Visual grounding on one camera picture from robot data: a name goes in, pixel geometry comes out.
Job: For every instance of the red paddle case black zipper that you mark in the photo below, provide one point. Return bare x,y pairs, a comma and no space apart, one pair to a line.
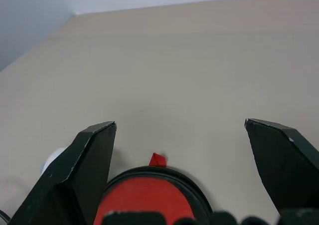
144,192

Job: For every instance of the white rounded object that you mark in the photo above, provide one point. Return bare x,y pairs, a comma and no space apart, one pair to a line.
54,158

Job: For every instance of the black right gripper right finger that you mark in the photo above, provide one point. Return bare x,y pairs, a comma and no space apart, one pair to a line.
281,165

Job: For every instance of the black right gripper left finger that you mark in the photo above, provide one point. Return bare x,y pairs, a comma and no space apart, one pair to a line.
74,180

